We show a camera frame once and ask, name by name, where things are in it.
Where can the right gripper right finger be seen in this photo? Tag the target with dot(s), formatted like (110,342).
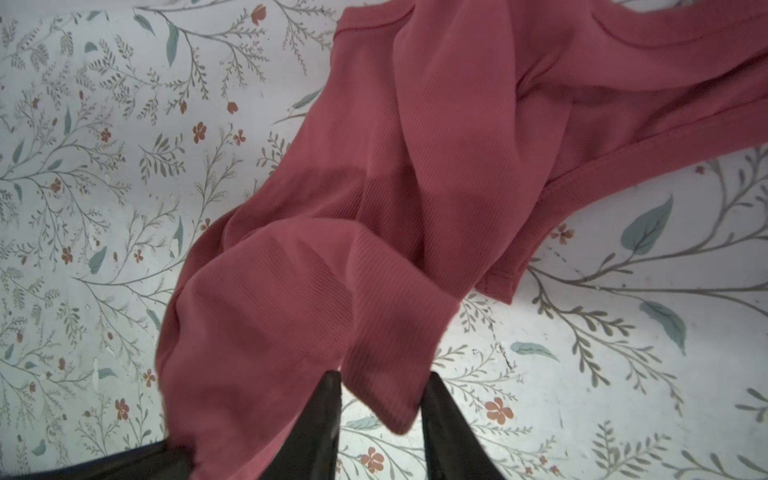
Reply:
(452,452)

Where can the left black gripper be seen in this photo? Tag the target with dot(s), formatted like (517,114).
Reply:
(157,461)

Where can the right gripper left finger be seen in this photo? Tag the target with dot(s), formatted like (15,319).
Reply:
(310,450)

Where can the pink red tank top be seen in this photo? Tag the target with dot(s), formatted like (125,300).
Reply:
(450,139)

